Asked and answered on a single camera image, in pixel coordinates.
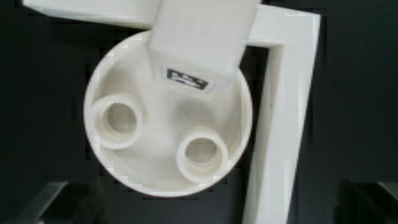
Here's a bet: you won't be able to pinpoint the white fence wall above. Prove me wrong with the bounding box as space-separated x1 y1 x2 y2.
22 0 162 29
242 5 322 224

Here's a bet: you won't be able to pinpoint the white right fence wall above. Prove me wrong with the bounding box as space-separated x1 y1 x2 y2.
242 5 322 224

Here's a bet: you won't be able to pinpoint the white stool leg with tags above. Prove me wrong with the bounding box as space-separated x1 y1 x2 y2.
148 0 262 100

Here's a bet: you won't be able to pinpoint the white front fence wall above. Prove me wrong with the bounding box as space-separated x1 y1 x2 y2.
22 0 162 29

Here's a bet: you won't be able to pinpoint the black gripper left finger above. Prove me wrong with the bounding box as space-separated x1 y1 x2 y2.
15 181 111 224

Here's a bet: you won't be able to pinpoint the white round stool seat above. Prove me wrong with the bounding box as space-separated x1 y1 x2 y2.
84 32 253 197

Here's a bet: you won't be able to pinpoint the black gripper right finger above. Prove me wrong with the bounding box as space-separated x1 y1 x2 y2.
335 180 398 224

